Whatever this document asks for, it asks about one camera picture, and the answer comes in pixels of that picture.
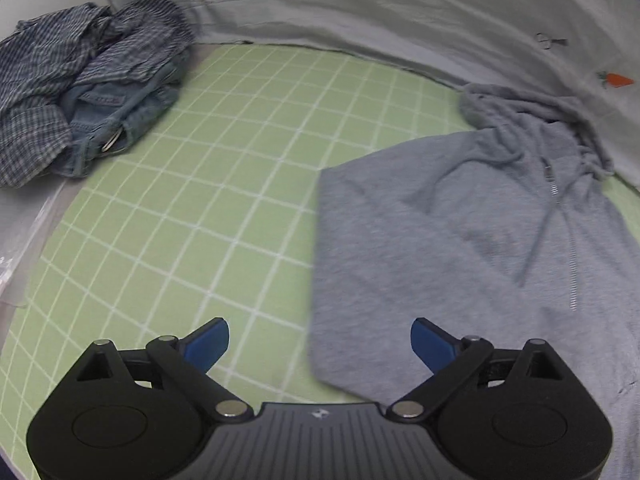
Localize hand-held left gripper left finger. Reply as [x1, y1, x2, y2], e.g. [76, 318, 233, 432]
[75, 316, 253, 418]

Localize blue plaid shirt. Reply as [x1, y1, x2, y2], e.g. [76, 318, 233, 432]
[0, 0, 196, 188]

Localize green grid cutting mat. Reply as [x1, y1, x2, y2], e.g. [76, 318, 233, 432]
[0, 42, 640, 471]

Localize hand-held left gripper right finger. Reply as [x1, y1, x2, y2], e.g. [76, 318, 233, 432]
[390, 317, 566, 420]

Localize grey zip hoodie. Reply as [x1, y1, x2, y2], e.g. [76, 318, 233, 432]
[307, 82, 640, 480]

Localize clear plastic sheet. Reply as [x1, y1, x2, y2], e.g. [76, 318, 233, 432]
[0, 180, 76, 306]

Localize blue denim jeans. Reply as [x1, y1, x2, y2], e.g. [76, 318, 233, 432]
[55, 77, 181, 178]

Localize grey printed duvet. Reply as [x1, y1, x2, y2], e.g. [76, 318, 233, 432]
[92, 0, 640, 191]

